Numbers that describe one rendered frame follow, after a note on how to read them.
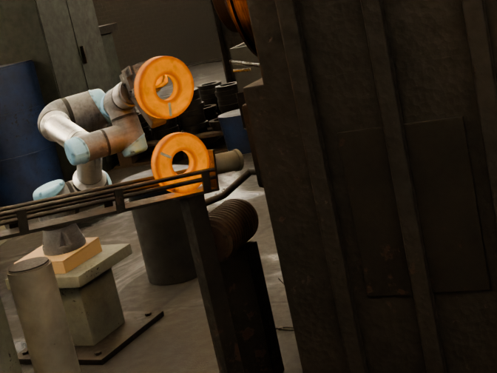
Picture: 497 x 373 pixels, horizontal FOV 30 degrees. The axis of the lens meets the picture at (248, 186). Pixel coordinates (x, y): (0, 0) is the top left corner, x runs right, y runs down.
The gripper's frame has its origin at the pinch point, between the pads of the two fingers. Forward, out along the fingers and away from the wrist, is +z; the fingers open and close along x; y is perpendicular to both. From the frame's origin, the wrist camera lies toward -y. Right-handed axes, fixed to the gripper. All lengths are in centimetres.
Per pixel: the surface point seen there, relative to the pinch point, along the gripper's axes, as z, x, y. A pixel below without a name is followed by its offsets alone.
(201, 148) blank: -4.4, 6.1, -19.2
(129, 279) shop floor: -163, 36, -53
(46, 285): -33, -36, -39
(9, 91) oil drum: -365, 82, 74
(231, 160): -4.9, 13.5, -24.8
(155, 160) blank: -4.7, -7.2, -18.3
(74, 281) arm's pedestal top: -90, -10, -43
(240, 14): -2.9, 30.5, 11.7
